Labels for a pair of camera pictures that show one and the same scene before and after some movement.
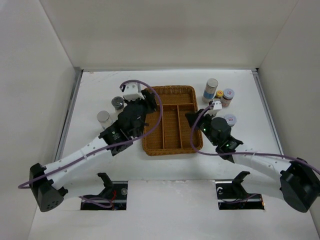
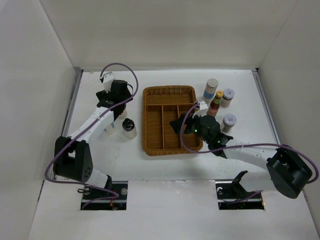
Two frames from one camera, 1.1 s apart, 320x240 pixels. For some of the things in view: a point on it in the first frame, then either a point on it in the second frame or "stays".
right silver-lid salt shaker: (210, 89) stays
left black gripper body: (142, 103) -> (103, 95)
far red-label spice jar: (227, 96) stays
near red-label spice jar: (230, 119) stays
